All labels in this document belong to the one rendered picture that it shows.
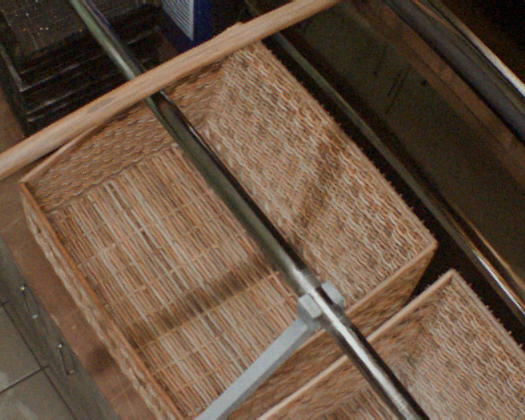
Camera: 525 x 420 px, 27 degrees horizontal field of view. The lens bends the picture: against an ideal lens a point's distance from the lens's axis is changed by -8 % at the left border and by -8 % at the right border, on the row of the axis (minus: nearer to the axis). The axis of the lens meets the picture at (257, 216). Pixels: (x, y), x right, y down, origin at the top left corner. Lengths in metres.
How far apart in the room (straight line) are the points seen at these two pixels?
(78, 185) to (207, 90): 0.29
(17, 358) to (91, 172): 0.69
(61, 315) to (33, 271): 0.11
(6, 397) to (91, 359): 0.66
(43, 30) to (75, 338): 0.55
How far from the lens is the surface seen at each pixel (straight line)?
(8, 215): 2.13
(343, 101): 1.79
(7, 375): 2.62
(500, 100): 1.24
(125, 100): 1.46
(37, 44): 1.99
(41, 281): 2.05
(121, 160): 2.11
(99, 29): 1.59
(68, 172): 2.04
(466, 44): 1.25
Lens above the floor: 2.35
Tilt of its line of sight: 57 degrees down
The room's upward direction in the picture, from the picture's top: 4 degrees clockwise
